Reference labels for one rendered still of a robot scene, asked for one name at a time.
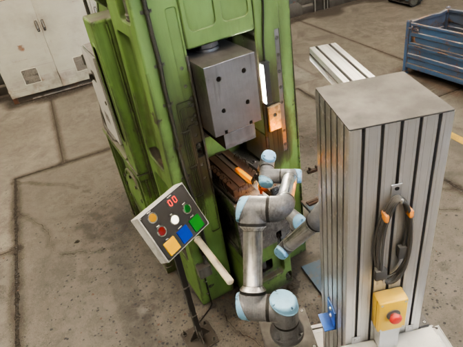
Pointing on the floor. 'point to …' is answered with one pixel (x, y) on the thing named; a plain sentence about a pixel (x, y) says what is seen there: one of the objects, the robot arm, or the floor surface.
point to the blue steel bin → (436, 45)
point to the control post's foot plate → (190, 338)
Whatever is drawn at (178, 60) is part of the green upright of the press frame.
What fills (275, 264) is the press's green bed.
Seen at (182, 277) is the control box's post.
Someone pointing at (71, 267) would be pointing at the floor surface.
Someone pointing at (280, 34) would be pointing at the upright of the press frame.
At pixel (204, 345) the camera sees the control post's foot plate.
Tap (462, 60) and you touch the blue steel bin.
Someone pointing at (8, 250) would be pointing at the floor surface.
